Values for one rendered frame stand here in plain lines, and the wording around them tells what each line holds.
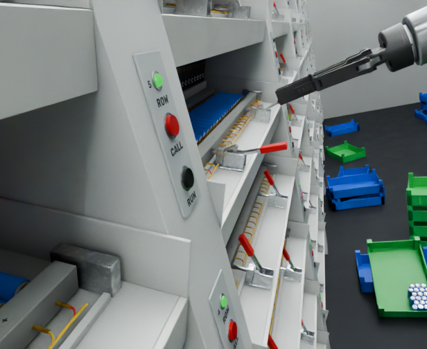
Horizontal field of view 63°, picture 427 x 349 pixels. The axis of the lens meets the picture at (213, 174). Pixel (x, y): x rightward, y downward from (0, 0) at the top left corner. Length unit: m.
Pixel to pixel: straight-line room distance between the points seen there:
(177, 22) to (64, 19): 0.16
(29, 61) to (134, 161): 0.09
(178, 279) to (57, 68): 0.16
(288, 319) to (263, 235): 0.20
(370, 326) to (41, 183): 1.41
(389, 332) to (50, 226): 1.38
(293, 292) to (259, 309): 0.33
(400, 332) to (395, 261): 0.30
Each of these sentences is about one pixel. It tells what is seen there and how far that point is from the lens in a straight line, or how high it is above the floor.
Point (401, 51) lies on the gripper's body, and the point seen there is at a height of 1.02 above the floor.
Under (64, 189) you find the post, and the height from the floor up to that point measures 1.03.
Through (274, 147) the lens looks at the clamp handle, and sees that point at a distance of 0.46.
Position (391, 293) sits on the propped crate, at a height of 0.04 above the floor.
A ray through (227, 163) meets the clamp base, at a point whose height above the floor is 0.95.
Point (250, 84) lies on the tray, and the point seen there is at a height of 1.00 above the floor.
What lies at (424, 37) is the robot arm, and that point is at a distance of 0.68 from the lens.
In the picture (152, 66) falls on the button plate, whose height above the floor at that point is 1.10.
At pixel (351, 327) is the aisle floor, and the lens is 1.55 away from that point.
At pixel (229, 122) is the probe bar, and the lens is 0.61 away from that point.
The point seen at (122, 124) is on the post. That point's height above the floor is 1.07.
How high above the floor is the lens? 1.10
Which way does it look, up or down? 19 degrees down
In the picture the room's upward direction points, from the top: 15 degrees counter-clockwise
